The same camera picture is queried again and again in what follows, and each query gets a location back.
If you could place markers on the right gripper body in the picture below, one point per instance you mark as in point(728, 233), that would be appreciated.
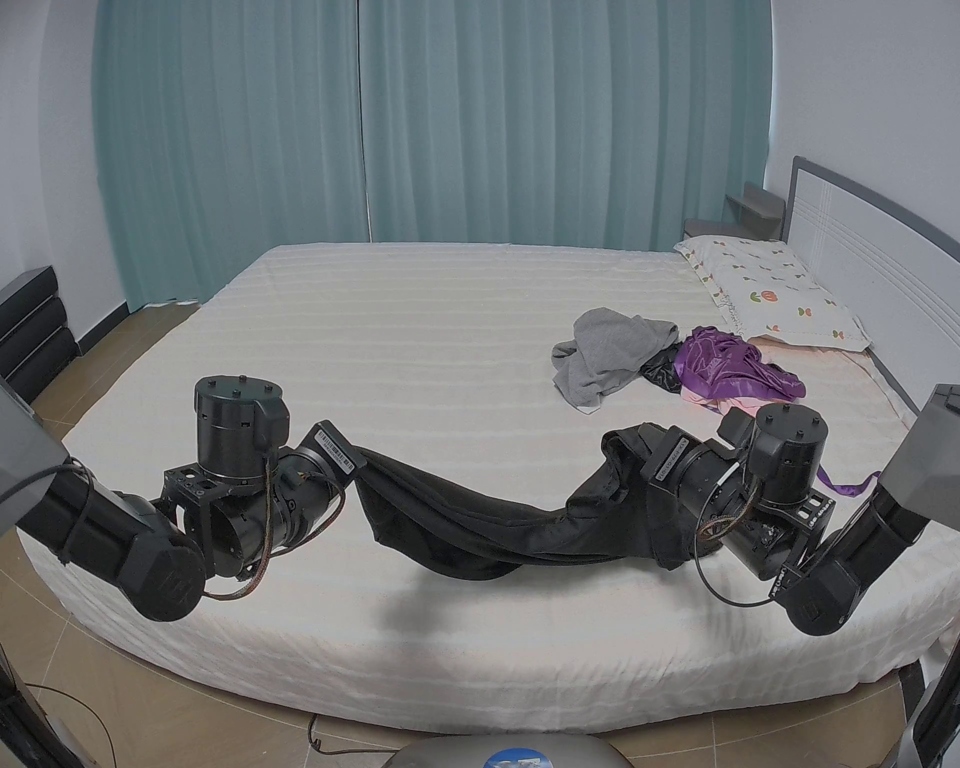
point(705, 480)

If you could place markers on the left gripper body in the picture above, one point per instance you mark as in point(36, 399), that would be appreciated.
point(300, 495)

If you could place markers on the black T-shirt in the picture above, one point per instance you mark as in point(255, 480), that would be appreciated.
point(487, 532)

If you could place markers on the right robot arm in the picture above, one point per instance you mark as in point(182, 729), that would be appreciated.
point(840, 547)

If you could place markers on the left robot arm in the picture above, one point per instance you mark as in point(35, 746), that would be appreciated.
point(127, 540)

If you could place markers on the bed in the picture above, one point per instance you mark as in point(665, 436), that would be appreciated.
point(450, 337)

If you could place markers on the pink garment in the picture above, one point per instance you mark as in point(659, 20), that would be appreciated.
point(720, 403)

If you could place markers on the purple satin garment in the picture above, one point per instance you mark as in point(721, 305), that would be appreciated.
point(727, 367)

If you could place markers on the shiny black garment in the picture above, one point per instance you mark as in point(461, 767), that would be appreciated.
point(664, 371)

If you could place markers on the grey garment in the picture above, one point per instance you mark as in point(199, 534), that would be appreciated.
point(600, 352)

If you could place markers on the pale pink pillow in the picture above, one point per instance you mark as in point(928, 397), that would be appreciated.
point(810, 352)

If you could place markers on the white printed pillow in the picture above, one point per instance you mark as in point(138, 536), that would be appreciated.
point(780, 292)

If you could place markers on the grey bedside table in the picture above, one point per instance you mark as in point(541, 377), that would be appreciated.
point(742, 214)

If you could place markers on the black chest of drawers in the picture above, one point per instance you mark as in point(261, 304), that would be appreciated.
point(34, 330)

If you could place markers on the blue-green curtain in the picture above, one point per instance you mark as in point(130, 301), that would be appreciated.
point(225, 150)
point(562, 127)

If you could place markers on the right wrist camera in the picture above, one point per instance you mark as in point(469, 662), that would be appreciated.
point(735, 431)

